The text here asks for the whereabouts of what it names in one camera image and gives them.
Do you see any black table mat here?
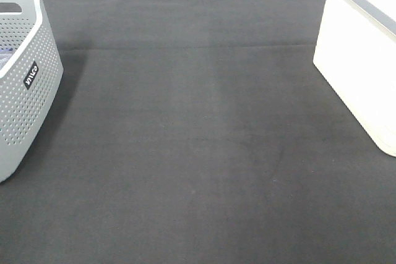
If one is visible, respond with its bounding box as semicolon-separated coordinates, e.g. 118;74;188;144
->
1;0;395;263

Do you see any grey-blue microfibre towel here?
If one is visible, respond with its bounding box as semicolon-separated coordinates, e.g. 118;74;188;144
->
0;48;15;70

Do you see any grey perforated laundry basket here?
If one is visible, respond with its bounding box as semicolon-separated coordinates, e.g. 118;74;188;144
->
1;0;64;181

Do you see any white storage box grey rim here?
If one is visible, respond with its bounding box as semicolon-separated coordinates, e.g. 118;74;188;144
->
313;0;395;156

